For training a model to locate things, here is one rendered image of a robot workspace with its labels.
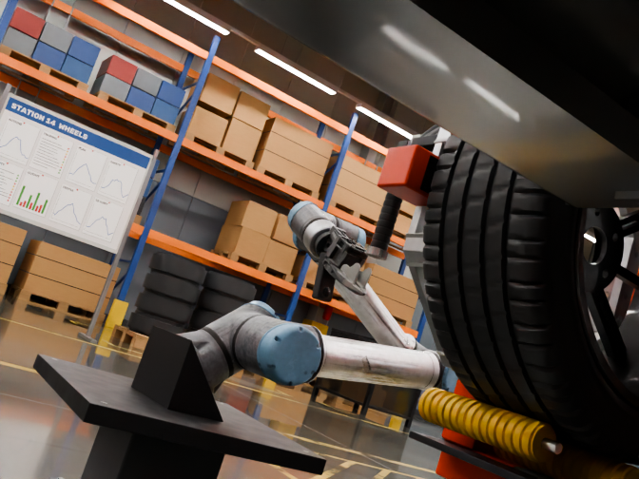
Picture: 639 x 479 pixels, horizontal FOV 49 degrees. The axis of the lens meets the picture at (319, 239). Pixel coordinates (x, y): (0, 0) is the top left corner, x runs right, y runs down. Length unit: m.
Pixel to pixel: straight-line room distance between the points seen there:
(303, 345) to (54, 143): 5.44
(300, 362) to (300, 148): 10.13
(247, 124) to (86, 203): 4.92
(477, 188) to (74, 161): 6.15
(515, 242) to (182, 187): 11.31
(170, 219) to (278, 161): 2.06
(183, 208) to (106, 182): 5.18
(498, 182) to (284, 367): 0.90
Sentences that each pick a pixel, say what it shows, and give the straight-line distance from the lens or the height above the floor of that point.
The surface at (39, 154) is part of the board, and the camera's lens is 6.95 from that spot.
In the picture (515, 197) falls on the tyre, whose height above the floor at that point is 0.81.
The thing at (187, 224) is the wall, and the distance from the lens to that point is 12.16.
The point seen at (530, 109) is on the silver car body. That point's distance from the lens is 0.53.
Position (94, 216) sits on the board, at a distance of 7.02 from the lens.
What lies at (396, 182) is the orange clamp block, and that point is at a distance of 1.11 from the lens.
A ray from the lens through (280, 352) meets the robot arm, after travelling 1.72.
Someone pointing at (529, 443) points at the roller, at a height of 0.50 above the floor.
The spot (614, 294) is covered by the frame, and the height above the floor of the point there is 0.83.
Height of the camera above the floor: 0.53
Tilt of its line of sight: 9 degrees up
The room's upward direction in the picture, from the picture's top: 18 degrees clockwise
